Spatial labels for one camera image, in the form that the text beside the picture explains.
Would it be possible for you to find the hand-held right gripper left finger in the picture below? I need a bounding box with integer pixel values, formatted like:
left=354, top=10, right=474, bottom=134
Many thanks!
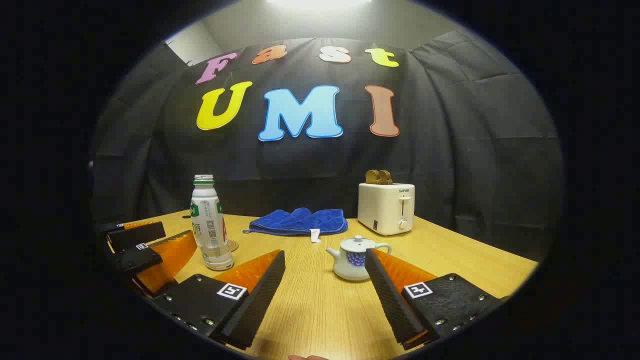
left=152, top=249, right=286, bottom=351

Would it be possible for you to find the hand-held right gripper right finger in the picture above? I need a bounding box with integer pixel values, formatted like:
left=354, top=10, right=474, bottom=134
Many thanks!
left=364, top=248, right=501, bottom=351

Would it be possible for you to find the white blue-patterned teacup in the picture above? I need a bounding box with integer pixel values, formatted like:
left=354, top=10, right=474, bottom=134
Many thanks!
left=325, top=235, right=392, bottom=282

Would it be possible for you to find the white green-label water bottle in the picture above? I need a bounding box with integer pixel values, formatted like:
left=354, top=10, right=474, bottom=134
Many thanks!
left=190, top=174, right=235, bottom=272

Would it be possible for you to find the white toaster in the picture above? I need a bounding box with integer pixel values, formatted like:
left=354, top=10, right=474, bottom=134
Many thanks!
left=357, top=182, right=416, bottom=236

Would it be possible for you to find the blue towel cloth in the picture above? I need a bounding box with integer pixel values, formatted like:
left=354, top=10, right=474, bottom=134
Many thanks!
left=243, top=207, right=349, bottom=244

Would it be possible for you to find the ceiling light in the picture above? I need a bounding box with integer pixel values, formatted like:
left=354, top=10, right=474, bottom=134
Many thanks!
left=265, top=0, right=373, bottom=11

